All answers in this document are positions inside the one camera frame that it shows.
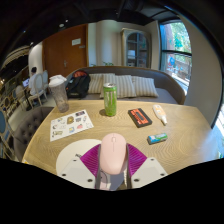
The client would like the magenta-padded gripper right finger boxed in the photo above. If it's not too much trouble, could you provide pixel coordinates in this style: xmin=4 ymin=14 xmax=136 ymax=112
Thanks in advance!
xmin=124 ymin=143 xmax=168 ymax=190

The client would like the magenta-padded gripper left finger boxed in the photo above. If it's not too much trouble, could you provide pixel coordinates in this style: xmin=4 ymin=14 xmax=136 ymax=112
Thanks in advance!
xmin=57 ymin=143 xmax=103 ymax=191

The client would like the pink computer mouse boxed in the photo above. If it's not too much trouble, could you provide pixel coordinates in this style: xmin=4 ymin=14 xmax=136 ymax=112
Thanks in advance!
xmin=99 ymin=132 xmax=128 ymax=176

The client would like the small green blue packet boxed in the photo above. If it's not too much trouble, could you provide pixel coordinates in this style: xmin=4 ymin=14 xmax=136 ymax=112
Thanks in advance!
xmin=147 ymin=132 xmax=169 ymax=145

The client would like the white sticker sheet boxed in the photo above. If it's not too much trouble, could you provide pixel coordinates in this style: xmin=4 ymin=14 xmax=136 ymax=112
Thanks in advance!
xmin=49 ymin=109 xmax=95 ymax=143

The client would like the black box with orange print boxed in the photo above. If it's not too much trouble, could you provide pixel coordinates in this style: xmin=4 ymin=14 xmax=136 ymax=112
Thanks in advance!
xmin=127 ymin=107 xmax=153 ymax=129

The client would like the cream squeeze bottle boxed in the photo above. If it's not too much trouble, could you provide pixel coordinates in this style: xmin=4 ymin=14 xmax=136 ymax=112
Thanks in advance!
xmin=152 ymin=104 xmax=168 ymax=126

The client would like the grey tufted armchair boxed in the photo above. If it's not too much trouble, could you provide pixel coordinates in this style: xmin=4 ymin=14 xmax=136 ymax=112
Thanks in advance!
xmin=12 ymin=106 xmax=55 ymax=163

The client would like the green drink can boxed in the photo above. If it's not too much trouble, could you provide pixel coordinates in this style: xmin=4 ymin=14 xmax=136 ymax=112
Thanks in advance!
xmin=102 ymin=82 xmax=118 ymax=118

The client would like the clear shaker bottle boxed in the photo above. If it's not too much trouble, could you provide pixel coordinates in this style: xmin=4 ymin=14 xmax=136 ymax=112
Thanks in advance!
xmin=48 ymin=74 xmax=70 ymax=114

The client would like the striped cushion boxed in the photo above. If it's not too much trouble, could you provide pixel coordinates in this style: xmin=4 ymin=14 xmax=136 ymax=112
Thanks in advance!
xmin=99 ymin=73 xmax=138 ymax=100
xmin=131 ymin=76 xmax=160 ymax=98
xmin=87 ymin=73 xmax=105 ymax=95

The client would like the grey curved sofa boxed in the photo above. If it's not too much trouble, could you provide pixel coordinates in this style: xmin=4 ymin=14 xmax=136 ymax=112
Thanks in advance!
xmin=64 ymin=65 xmax=186 ymax=106

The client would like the black backpack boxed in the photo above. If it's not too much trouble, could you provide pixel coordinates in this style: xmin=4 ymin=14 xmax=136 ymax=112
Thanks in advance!
xmin=65 ymin=69 xmax=91 ymax=100

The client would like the white dining chair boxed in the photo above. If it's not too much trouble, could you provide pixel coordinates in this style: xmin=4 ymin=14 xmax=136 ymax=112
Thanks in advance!
xmin=28 ymin=69 xmax=50 ymax=108

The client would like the person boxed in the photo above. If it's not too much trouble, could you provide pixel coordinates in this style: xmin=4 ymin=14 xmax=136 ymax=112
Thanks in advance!
xmin=28 ymin=66 xmax=42 ymax=97

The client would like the dark-framed window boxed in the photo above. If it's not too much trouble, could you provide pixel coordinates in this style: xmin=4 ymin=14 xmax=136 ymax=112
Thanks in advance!
xmin=159 ymin=20 xmax=193 ymax=92

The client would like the glass-door cabinet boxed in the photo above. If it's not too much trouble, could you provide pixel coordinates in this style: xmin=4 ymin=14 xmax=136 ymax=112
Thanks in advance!
xmin=120 ymin=28 xmax=152 ymax=70

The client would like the brown wooden door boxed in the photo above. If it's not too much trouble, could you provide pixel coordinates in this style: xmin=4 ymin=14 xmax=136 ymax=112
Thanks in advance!
xmin=42 ymin=23 xmax=89 ymax=80

